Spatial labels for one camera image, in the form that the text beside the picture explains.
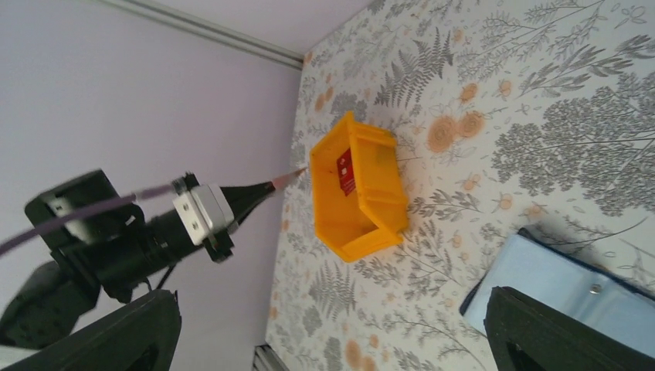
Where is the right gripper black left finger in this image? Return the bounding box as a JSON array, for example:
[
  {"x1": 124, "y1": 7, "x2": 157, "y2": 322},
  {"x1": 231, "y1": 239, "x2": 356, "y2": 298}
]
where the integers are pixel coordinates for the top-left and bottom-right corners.
[{"x1": 4, "y1": 290, "x2": 182, "y2": 370}]

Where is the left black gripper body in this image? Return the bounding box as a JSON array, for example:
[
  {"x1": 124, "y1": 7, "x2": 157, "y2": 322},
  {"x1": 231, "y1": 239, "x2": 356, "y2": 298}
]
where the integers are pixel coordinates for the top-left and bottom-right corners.
[{"x1": 202, "y1": 230, "x2": 234, "y2": 264}]

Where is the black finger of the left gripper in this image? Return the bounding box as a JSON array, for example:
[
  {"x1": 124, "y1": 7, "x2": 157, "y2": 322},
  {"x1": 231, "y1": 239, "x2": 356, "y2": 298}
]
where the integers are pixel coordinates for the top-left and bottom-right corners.
[{"x1": 220, "y1": 181, "x2": 276, "y2": 225}]

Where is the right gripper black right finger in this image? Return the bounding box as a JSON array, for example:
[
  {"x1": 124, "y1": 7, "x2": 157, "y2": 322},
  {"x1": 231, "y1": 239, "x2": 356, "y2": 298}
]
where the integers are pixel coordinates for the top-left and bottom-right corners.
[{"x1": 484, "y1": 287, "x2": 654, "y2": 370}]

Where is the blue card holder wallet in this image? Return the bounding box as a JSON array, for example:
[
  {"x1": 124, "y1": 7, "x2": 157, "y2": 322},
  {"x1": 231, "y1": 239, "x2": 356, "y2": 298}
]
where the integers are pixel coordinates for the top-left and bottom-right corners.
[{"x1": 459, "y1": 229, "x2": 654, "y2": 356}]

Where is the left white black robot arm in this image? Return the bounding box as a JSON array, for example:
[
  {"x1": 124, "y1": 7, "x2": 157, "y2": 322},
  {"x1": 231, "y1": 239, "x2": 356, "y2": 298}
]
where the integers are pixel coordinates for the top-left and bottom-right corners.
[{"x1": 1, "y1": 170, "x2": 296, "y2": 350}]

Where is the orange plastic bin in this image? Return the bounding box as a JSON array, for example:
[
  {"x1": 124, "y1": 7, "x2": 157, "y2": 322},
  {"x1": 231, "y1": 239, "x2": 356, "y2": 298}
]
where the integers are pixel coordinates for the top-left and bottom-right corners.
[{"x1": 309, "y1": 111, "x2": 409, "y2": 263}]

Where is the floral patterned table mat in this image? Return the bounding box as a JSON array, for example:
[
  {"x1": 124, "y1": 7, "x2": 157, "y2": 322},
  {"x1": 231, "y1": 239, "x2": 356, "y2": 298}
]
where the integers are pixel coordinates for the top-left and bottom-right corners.
[{"x1": 266, "y1": 1, "x2": 654, "y2": 370}]

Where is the aluminium mounting rail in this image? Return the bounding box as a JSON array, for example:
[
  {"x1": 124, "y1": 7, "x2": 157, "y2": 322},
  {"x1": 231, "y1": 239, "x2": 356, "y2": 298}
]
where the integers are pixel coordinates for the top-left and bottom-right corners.
[{"x1": 251, "y1": 344, "x2": 289, "y2": 371}]

